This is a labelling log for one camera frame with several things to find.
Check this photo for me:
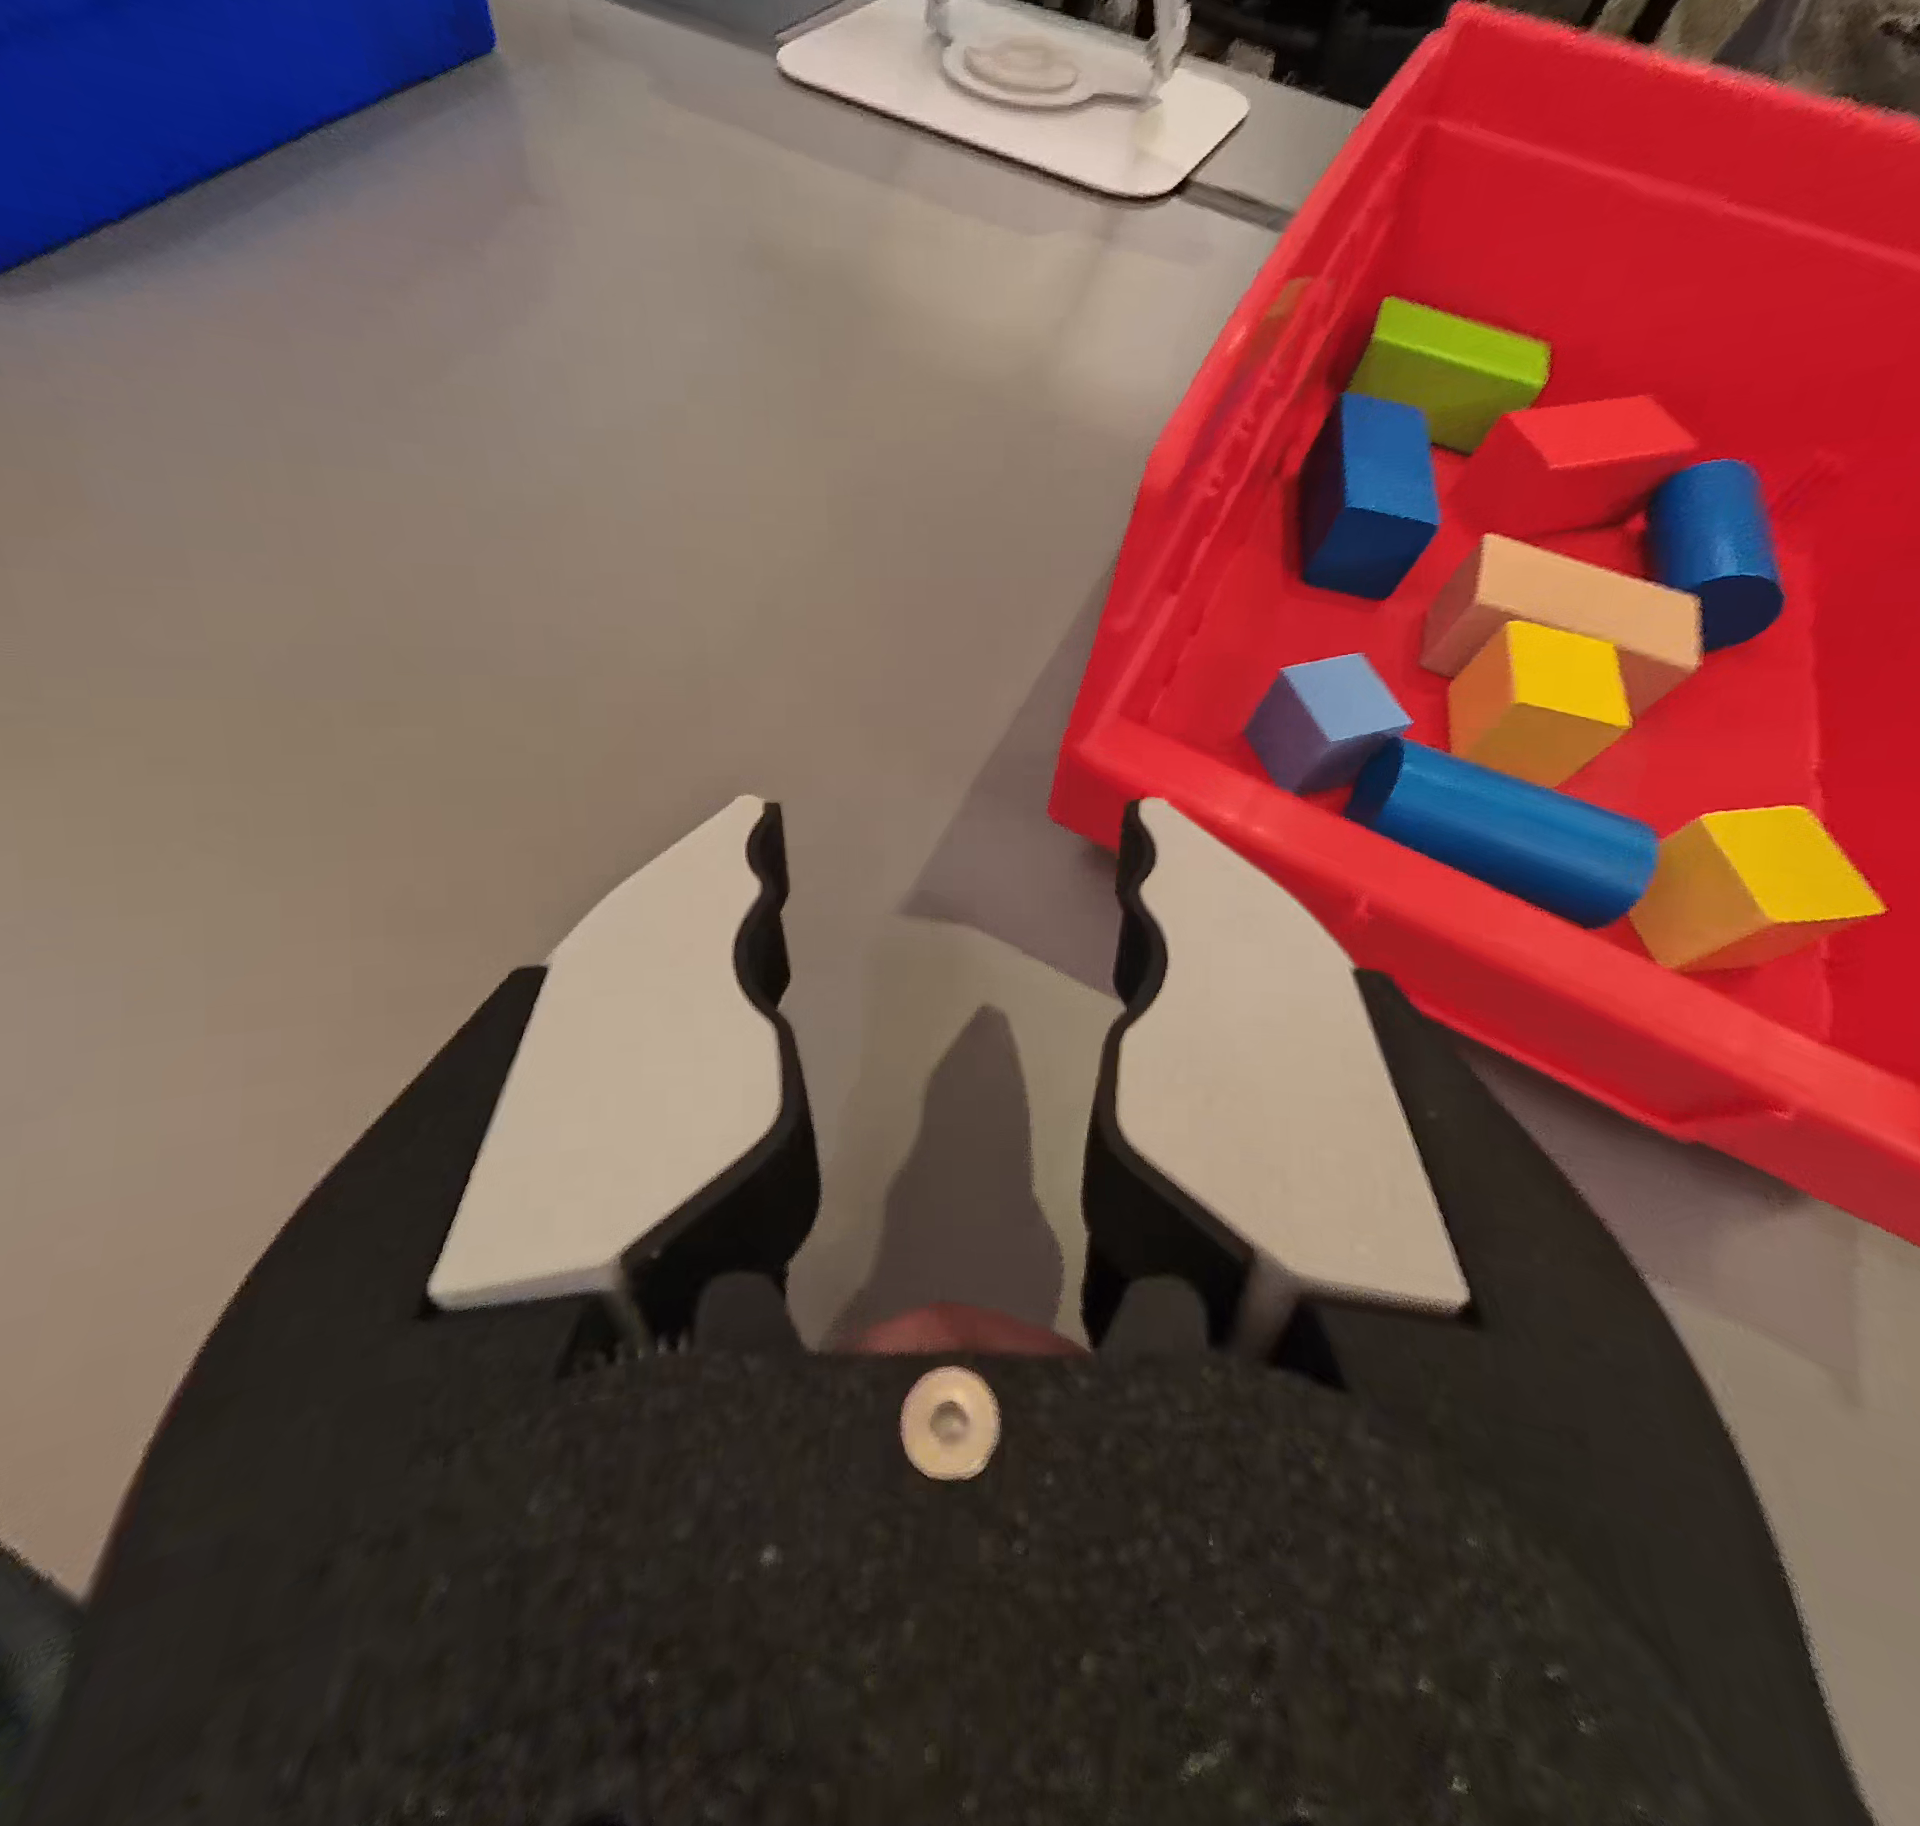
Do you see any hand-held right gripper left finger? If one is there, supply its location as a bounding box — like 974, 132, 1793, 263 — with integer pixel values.
431, 798, 822, 1319

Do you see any blue plastic bin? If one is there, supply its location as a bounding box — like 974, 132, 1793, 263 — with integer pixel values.
0, 0, 499, 278

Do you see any long green wooden block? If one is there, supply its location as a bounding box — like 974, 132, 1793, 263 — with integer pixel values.
1343, 297, 1557, 454

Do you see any yellow wooden block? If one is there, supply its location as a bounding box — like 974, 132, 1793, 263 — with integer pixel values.
1446, 620, 1639, 790

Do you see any blue wooden cylinder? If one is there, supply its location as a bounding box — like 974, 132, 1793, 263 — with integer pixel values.
1644, 458, 1790, 653
1345, 739, 1664, 933

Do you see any red wooden block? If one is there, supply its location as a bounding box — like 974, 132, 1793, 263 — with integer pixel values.
1464, 397, 1705, 538

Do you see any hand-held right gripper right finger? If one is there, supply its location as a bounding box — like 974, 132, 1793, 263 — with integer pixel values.
1080, 798, 1473, 1325

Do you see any natural wooden block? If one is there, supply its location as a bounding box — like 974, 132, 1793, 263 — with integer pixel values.
1420, 535, 1707, 713

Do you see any red plastic bin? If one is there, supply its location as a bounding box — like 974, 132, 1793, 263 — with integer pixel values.
1048, 0, 1920, 1246

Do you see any light blue wooden cube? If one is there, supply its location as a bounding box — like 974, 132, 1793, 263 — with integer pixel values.
1246, 655, 1416, 801

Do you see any yellow wooden cube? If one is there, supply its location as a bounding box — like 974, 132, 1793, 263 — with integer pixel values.
1630, 805, 1893, 974

